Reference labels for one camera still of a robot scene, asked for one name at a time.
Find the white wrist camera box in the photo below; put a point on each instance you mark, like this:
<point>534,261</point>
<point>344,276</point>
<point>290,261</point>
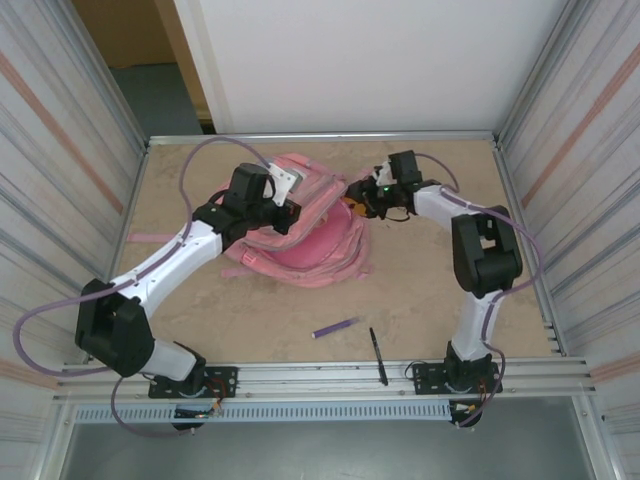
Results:
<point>282,185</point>
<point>384,175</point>

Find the black pen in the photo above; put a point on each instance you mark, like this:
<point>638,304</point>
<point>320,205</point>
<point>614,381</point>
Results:
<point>377,352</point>

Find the purple pen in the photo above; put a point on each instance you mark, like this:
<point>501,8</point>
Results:
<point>335,327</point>

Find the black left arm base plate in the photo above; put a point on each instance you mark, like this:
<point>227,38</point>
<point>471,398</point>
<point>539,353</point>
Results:
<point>225,377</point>

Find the pink student backpack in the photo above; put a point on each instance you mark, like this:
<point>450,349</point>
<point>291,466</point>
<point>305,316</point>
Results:
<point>310,250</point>

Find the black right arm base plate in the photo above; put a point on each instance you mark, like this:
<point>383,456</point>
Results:
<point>425,377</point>

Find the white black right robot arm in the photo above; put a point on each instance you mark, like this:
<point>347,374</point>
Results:
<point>440,205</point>

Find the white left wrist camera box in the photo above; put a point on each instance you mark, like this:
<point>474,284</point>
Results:
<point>282,185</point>

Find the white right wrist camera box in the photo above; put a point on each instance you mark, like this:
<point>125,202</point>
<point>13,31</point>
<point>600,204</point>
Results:
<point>384,175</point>

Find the brown wooden door frame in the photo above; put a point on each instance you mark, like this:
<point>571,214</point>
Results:
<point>191,75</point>

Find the aluminium table frame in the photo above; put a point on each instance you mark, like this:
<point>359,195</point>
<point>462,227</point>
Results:
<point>320,136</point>

